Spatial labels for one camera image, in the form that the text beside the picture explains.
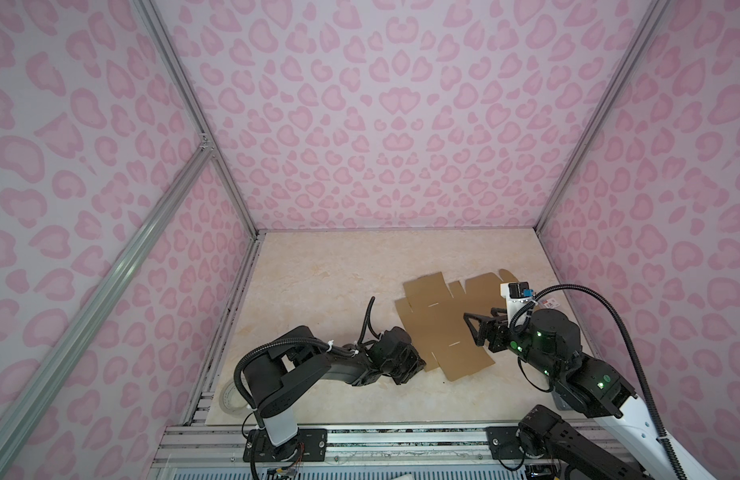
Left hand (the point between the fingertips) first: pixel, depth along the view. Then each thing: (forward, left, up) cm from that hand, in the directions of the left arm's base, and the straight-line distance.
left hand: (433, 360), depth 84 cm
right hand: (+2, -8, +22) cm, 24 cm away
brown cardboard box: (+18, -3, -5) cm, 19 cm away
